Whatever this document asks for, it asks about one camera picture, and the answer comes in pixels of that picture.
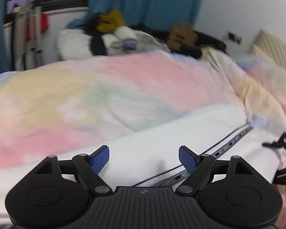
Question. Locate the silver tripod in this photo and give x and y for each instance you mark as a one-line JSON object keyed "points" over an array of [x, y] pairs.
{"points": [[32, 40]]}

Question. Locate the cream white garment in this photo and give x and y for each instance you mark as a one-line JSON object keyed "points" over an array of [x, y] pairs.
{"points": [[157, 143]]}

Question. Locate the black armchair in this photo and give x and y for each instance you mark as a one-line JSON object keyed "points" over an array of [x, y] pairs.
{"points": [[209, 43]]}

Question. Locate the pastel rainbow bed blanket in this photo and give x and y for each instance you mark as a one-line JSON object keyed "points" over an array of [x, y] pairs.
{"points": [[109, 83]]}

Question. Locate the striped cream pillow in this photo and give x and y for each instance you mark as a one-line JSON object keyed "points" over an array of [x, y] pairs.
{"points": [[276, 47]]}

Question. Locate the cream yellow quilt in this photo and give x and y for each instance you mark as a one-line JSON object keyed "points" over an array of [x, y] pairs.
{"points": [[259, 93]]}

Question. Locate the wall power outlet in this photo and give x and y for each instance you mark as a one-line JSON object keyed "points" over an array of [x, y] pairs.
{"points": [[234, 37]]}

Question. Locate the mustard yellow garment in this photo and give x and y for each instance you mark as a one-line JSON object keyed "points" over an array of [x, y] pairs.
{"points": [[112, 20]]}

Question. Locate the brown paper bag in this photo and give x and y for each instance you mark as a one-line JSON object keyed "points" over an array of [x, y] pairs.
{"points": [[182, 37]]}

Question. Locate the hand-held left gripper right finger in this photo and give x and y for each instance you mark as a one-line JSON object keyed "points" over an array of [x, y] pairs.
{"points": [[187, 158]]}

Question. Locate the red cloth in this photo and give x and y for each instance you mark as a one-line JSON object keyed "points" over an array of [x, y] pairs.
{"points": [[44, 23]]}

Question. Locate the black garment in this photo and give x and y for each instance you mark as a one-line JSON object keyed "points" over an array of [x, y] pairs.
{"points": [[96, 45]]}

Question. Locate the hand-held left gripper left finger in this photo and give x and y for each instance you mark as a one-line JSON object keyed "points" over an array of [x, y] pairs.
{"points": [[100, 158]]}

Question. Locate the white duvet bundle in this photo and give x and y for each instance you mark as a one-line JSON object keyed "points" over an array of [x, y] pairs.
{"points": [[71, 45]]}

